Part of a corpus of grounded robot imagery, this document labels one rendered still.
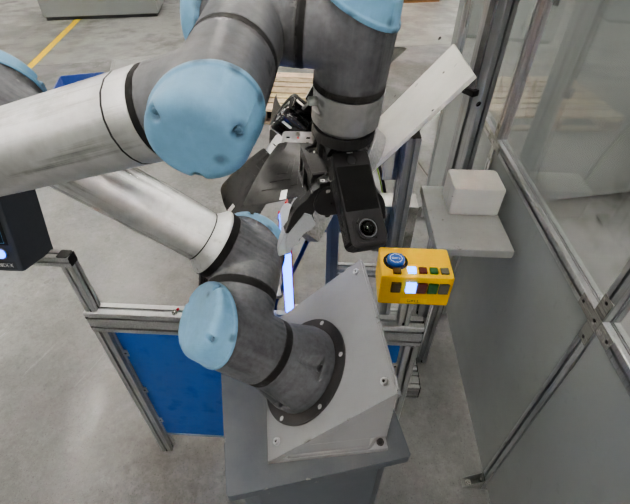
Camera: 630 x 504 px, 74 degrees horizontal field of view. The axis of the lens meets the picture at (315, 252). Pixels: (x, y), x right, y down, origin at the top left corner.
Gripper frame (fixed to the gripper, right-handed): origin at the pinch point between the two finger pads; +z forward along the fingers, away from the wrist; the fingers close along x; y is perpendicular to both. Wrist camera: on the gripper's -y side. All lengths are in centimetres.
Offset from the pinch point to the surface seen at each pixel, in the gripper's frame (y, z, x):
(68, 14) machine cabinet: 768, 253, 197
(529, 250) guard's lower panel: 24, 46, -75
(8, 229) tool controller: 37, 22, 58
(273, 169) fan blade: 47, 22, 0
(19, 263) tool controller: 34, 30, 58
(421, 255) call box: 15.3, 26.3, -28.9
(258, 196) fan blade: 39.3, 24.1, 4.7
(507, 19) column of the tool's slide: 78, 1, -79
